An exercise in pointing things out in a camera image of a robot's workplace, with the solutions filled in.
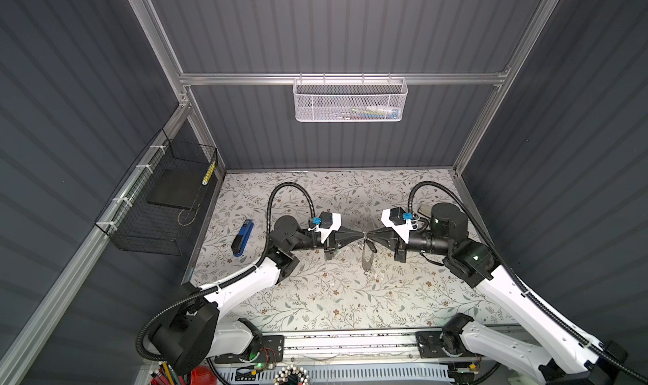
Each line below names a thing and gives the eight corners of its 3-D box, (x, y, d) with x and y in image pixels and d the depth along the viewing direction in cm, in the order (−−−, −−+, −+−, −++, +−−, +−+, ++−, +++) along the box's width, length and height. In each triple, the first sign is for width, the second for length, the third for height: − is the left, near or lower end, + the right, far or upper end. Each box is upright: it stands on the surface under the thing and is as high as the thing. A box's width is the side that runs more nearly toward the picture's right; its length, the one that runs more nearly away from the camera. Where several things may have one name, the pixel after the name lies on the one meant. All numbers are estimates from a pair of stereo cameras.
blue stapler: (231, 255, 95) (228, 251, 92) (247, 223, 104) (244, 218, 101) (241, 257, 95) (238, 252, 92) (255, 225, 104) (253, 219, 101)
